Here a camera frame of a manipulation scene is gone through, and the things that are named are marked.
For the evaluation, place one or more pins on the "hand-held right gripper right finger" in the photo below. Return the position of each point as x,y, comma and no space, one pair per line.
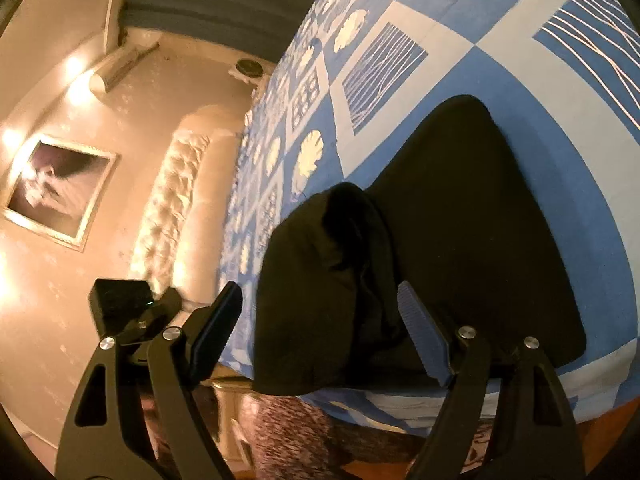
425,327

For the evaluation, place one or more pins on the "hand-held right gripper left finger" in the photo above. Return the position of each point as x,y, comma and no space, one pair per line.
217,327

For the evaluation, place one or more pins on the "black pants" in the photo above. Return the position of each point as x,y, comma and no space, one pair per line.
475,240

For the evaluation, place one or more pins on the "cream tufted headboard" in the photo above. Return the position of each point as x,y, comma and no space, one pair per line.
170,200

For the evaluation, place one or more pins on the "small round table fan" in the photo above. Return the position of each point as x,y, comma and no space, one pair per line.
247,67

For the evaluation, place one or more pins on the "bed with blue patterned sheet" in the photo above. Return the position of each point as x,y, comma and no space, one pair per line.
500,60

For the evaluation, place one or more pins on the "dark green curtain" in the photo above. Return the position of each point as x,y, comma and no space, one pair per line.
225,0

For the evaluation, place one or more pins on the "white framed wall picture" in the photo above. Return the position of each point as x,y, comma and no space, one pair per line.
60,190

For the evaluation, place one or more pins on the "white wall air conditioner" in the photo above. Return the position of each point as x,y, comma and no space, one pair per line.
120,67

